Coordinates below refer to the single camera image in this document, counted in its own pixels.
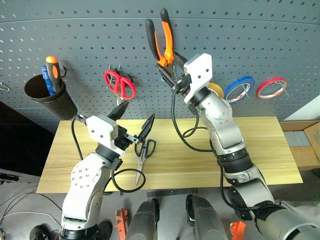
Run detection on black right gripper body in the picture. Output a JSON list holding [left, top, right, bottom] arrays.
[[172, 73, 193, 98]]

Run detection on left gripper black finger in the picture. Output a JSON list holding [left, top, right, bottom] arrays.
[[107, 100, 130, 122], [136, 112, 156, 144]]

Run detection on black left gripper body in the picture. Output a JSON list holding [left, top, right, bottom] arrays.
[[114, 126, 140, 152]]

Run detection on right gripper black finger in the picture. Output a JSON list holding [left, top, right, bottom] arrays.
[[156, 63, 179, 89], [173, 51, 189, 67]]

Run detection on orange and black pliers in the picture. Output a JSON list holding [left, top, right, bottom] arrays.
[[145, 7, 176, 87]]

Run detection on yellow tape roll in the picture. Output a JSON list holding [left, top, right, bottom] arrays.
[[207, 82, 225, 100]]

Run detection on blue tape roll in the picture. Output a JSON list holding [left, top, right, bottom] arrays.
[[223, 75, 256, 105]]

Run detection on grey metal pegboard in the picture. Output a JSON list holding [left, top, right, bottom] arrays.
[[0, 0, 320, 135]]

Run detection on red tape roll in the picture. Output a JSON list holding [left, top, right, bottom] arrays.
[[255, 76, 289, 101]]

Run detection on black cup holder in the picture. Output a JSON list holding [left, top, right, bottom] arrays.
[[23, 73, 79, 121]]

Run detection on orange and black screwdriver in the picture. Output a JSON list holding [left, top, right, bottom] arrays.
[[45, 55, 64, 94]]

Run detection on orange plastic part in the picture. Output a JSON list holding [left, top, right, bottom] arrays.
[[229, 220, 247, 240], [114, 208, 129, 240]]

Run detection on dark grey rounded shape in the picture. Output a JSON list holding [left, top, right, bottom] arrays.
[[185, 194, 230, 240], [125, 199, 160, 240]]

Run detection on black metal bar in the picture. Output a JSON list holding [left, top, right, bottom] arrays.
[[0, 171, 20, 185]]

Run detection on black caster wheel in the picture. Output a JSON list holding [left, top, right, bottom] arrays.
[[29, 224, 59, 240]]

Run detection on brown cardboard box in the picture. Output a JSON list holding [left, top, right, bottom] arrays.
[[279, 120, 320, 172]]

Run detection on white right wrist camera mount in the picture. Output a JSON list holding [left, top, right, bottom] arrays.
[[183, 52, 214, 105]]

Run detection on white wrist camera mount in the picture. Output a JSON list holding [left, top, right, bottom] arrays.
[[86, 115, 127, 158], [183, 52, 214, 105]]

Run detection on red handled scissors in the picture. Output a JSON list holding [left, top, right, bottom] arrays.
[[103, 69, 137, 108]]

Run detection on blue handled scissors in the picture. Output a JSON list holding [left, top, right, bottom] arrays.
[[134, 138, 157, 186]]

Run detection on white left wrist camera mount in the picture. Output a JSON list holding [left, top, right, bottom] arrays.
[[86, 115, 127, 158]]

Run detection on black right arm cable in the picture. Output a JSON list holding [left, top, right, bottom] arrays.
[[170, 90, 253, 212]]

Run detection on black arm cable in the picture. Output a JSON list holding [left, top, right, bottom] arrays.
[[170, 90, 253, 212], [70, 114, 147, 197]]

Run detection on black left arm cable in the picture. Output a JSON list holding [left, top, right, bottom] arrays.
[[70, 114, 147, 197]]

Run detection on blue handled screwdriver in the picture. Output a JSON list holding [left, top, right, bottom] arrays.
[[40, 65, 57, 97]]

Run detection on white floor wire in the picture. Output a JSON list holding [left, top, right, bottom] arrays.
[[0, 211, 63, 227]]

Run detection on black floor wire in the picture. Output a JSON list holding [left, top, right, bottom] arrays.
[[0, 184, 63, 221]]

